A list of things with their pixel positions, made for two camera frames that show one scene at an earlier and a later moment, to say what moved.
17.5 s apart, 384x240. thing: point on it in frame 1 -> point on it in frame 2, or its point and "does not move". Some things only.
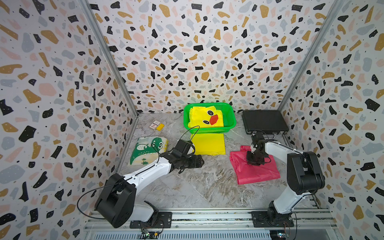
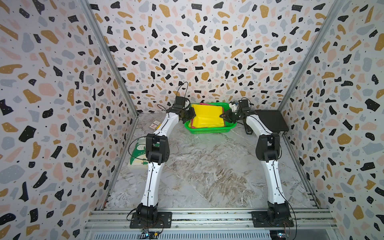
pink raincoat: x=246 y=173 -> x=223 y=113
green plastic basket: x=228 y=115 does not move
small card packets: x=154 y=125 does not move
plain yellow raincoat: x=209 y=144 -> x=207 y=116
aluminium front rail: x=213 y=225 does not move
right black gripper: x=248 y=160 -> x=227 y=116
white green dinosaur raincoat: x=148 y=149 does not move
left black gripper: x=194 y=164 -> x=192 y=114
